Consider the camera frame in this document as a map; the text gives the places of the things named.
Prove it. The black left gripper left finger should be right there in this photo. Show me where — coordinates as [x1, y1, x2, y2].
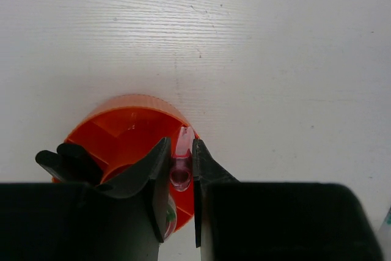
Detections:
[1, 138, 171, 260]

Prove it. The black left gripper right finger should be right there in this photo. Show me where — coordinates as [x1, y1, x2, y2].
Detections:
[192, 139, 384, 260]

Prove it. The pink translucent correction tape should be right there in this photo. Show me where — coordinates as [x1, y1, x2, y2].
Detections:
[169, 127, 195, 192]

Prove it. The green clear pen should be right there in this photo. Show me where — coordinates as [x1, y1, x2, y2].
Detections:
[378, 208, 391, 238]

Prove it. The orange round organizer container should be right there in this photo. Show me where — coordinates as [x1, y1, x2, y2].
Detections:
[64, 95, 199, 231]

